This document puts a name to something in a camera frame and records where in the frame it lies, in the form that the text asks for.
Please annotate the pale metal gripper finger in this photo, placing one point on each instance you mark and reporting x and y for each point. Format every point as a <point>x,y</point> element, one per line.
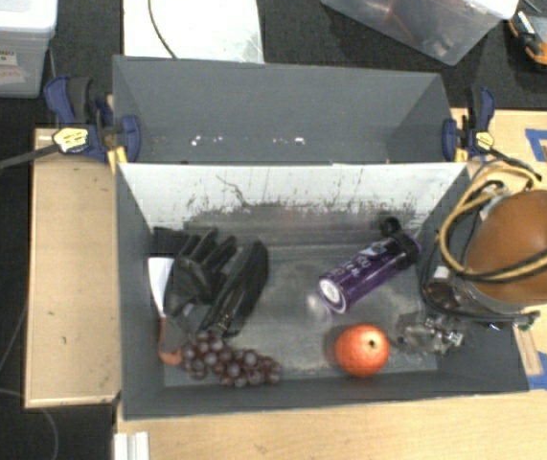
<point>428,328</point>
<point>438,345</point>

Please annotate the orange fruit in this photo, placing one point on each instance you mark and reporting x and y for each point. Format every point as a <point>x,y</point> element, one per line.
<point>362,351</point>

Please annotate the grey metal bin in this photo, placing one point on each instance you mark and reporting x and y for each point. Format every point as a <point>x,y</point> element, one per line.
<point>278,113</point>

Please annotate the pale wood board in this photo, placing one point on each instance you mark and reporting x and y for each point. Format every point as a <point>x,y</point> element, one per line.
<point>74,276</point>

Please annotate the grey and orange tool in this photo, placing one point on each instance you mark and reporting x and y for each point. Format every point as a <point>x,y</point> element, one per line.
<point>171,340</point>

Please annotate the dark red toy grapes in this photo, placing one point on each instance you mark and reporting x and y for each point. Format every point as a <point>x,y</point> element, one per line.
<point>232,362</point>

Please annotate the purple bottle with black cap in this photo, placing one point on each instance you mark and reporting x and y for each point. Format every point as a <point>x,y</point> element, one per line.
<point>366,276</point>

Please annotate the black glove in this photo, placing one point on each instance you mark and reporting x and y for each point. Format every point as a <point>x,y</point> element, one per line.
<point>234,276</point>

